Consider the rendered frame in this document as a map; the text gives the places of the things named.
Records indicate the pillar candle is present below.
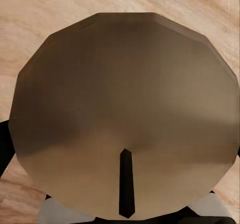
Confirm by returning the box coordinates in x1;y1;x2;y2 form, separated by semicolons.
8;12;240;221

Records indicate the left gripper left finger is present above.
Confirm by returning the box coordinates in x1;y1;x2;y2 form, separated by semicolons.
0;120;16;177

